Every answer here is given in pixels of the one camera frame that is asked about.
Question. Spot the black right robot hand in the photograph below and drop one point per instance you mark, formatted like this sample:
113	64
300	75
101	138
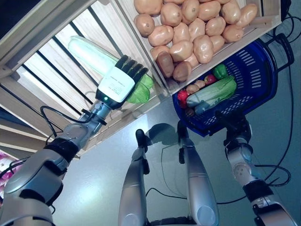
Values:
237	129

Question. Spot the green white napa cabbage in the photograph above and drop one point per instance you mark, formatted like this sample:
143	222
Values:
201	109
89	51
218	89

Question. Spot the blue plastic shopping basket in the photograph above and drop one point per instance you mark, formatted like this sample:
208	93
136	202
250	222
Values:
254	66

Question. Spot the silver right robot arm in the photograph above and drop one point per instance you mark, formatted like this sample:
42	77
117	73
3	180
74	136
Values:
242	169

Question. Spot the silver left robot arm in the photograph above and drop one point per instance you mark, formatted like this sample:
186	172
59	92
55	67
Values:
30	179

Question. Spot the red apple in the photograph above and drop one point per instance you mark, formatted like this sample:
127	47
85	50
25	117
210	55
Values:
210	79

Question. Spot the tan potato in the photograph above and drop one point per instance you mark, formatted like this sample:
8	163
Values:
171	14
232	34
160	35
203	48
209	10
182	70
217	43
193	60
181	50
199	83
230	13
165	63
191	88
197	27
191	10
247	15
144	24
181	31
148	5
215	26

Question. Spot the green bell pepper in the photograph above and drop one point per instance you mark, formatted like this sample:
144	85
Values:
220	71

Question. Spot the red tomato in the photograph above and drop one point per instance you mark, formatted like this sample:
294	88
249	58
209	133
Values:
183	96

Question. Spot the silver right robot leg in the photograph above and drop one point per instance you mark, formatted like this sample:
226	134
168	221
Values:
200	183

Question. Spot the silver robot leg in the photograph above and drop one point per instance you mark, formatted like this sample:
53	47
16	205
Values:
200	183
131	188

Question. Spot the wooden cabbage crate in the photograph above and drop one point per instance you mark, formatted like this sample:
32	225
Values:
141	106

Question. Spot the wooden potato crate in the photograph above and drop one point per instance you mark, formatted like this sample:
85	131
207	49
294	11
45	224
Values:
263	26

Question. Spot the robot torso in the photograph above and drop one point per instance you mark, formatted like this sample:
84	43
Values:
169	222

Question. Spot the silver left robot leg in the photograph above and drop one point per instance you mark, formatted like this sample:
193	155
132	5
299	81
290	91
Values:
131	188

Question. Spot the wooden display shelf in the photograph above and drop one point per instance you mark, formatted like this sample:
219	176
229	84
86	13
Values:
47	23

